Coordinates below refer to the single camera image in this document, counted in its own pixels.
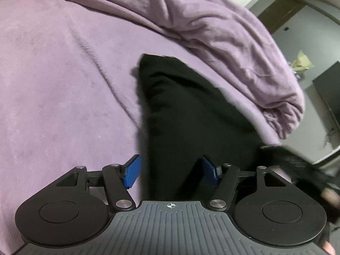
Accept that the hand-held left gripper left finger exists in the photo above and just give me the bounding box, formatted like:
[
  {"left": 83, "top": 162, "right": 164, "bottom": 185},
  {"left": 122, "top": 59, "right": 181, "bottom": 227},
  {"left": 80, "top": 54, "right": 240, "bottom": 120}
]
[{"left": 56, "top": 154, "right": 142, "bottom": 212}]

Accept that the brown wooden door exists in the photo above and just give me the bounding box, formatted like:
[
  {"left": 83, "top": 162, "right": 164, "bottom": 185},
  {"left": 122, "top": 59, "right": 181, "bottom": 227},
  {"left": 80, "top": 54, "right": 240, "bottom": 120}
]
[{"left": 258, "top": 0, "right": 309, "bottom": 34}]

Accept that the yellowish paper bundle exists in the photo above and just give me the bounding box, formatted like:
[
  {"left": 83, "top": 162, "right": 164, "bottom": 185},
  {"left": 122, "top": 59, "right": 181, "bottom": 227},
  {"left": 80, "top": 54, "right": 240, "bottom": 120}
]
[{"left": 289, "top": 50, "right": 314, "bottom": 73}]

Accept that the purple bed sheet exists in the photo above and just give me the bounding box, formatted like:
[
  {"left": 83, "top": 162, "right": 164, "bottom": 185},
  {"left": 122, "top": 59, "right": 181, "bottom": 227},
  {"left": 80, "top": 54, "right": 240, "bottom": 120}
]
[{"left": 0, "top": 0, "right": 293, "bottom": 247}]

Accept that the purple crumpled blanket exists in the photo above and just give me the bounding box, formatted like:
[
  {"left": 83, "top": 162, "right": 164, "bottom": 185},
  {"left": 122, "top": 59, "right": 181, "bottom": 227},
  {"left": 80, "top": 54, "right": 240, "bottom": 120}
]
[{"left": 0, "top": 0, "right": 305, "bottom": 140}]

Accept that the black garment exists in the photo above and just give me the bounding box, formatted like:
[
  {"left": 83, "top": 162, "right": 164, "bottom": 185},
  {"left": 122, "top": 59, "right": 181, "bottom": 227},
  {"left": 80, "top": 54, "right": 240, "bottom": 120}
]
[{"left": 131, "top": 54, "right": 269, "bottom": 201}]

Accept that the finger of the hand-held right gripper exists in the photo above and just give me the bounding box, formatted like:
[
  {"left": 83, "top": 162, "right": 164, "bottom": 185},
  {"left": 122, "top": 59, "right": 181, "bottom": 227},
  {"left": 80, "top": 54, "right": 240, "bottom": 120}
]
[{"left": 260, "top": 145, "right": 330, "bottom": 192}]

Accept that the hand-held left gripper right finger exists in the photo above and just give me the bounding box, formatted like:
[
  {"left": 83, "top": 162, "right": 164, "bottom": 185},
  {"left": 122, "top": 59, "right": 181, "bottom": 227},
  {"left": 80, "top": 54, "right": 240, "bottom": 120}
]
[{"left": 200, "top": 155, "right": 286, "bottom": 212}]

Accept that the black cabinet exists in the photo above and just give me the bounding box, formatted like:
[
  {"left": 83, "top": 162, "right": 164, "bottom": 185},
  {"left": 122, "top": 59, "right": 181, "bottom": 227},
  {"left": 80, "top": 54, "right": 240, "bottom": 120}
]
[{"left": 312, "top": 61, "right": 340, "bottom": 139}]

